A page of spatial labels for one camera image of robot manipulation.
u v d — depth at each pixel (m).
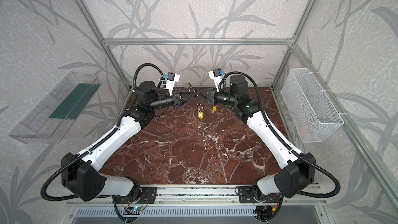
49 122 0.64
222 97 0.61
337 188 0.38
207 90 0.63
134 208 0.71
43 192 0.38
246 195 0.73
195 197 0.74
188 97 0.70
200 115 0.71
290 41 0.94
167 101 0.61
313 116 0.62
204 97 0.66
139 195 0.72
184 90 0.68
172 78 0.61
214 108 1.08
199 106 0.67
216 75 0.61
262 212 0.74
